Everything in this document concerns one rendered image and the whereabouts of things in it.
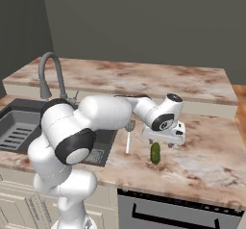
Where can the grey dishwasher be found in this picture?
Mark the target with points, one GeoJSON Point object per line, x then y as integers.
{"type": "Point", "coordinates": [179, 212]}

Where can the dark grey sink basin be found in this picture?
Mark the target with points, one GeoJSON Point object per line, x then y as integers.
{"type": "Point", "coordinates": [19, 130]}

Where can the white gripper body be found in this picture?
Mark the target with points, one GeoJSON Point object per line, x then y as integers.
{"type": "Point", "coordinates": [163, 136]}

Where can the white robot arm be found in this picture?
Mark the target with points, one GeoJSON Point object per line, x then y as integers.
{"type": "Point", "coordinates": [96, 112]}

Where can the cream cabinet door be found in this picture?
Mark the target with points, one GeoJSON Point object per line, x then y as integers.
{"type": "Point", "coordinates": [24, 204]}

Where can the green cucumber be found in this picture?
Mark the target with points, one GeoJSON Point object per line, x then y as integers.
{"type": "Point", "coordinates": [155, 153]}

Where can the grey gooseneck faucet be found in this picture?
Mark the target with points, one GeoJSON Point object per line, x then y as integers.
{"type": "Point", "coordinates": [48, 75]}

